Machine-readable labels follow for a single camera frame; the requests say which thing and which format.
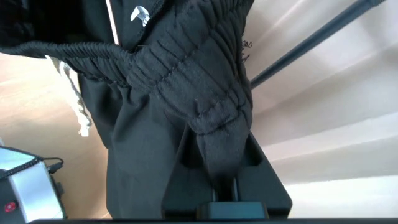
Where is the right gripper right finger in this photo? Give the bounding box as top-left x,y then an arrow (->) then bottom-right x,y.
236,132 -> 294,219

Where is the black garment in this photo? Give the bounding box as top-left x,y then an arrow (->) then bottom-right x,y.
0,0 -> 254,220

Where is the beige curtain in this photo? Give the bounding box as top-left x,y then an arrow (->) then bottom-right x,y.
241,0 -> 398,218

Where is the black clothes rack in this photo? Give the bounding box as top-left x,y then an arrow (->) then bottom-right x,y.
249,0 -> 387,90

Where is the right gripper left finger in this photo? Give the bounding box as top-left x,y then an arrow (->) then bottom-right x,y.
161,126 -> 216,219

